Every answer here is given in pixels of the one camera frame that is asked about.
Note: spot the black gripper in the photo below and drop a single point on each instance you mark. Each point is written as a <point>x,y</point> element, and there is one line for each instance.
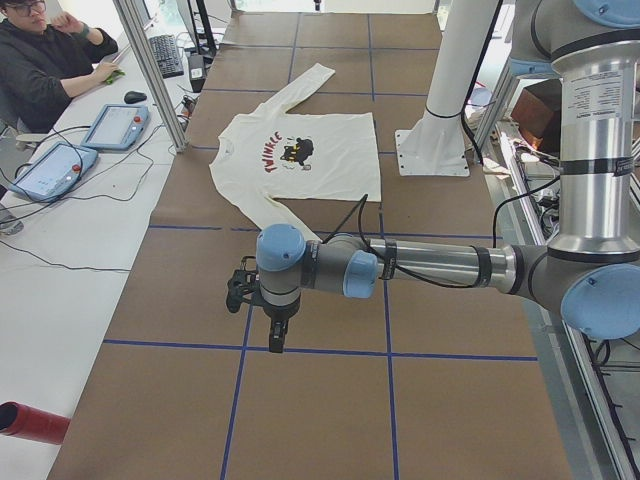
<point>278,313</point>

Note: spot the cream long-sleeve cat shirt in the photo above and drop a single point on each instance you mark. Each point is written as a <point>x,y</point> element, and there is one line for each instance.
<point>271,154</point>

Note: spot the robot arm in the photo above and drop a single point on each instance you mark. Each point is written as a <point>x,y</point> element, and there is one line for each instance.
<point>588,273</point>

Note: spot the far blue teach pendant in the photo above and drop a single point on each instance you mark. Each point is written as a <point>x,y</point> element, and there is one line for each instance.
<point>116,127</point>

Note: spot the blue teach pendant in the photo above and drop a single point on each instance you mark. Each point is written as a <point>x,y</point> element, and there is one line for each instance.
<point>54,173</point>
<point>116,127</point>

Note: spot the red cylinder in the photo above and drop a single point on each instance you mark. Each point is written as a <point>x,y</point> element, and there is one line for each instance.
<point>29,423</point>

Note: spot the black power adapter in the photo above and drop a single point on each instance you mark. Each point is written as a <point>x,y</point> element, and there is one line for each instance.
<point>197,72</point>

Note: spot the near blue teach pendant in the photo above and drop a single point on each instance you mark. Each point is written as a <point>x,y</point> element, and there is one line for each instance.
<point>54,173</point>

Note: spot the black computer mouse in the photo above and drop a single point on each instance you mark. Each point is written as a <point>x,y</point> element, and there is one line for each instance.
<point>134,97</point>

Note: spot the green clamp tool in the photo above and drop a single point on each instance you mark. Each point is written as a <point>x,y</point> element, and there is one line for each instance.
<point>115,75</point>

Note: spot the black keyboard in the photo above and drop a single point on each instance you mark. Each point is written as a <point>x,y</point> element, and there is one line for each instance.
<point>166,53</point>

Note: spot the seated person in black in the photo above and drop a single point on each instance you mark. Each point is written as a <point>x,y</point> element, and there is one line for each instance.
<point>46,63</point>

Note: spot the aluminium frame post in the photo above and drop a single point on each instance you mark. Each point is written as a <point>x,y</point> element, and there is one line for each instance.
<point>134,30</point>

